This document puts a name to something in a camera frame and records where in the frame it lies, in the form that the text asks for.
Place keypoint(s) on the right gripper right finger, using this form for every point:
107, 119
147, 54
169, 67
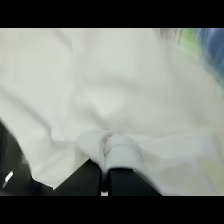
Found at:
130, 183

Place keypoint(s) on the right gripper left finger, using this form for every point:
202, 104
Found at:
82, 178

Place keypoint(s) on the white garment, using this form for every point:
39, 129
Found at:
110, 83

